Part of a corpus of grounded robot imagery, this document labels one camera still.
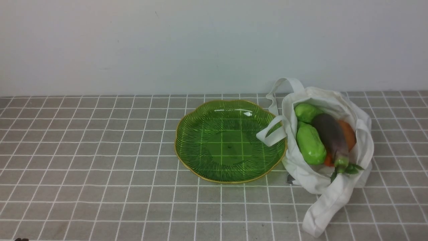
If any purple eggplant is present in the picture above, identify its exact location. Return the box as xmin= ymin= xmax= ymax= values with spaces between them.
xmin=311 ymin=114 xmax=364 ymax=182

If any white cloth tote bag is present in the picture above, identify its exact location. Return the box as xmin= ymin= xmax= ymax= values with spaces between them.
xmin=256 ymin=78 xmax=375 ymax=237

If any green glass plate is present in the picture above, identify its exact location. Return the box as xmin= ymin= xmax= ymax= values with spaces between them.
xmin=175 ymin=100 xmax=287 ymax=183

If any green chayote back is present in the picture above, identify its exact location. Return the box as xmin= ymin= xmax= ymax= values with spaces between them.
xmin=294 ymin=102 xmax=324 ymax=124

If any green chayote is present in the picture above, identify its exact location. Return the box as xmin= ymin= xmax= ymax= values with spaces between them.
xmin=294 ymin=102 xmax=324 ymax=124
xmin=296 ymin=122 xmax=327 ymax=165

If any green chayote front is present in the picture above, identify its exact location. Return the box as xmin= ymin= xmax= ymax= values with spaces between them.
xmin=296 ymin=122 xmax=327 ymax=165

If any orange vegetable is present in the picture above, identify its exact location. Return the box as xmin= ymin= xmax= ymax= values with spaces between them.
xmin=324 ymin=119 xmax=356 ymax=167

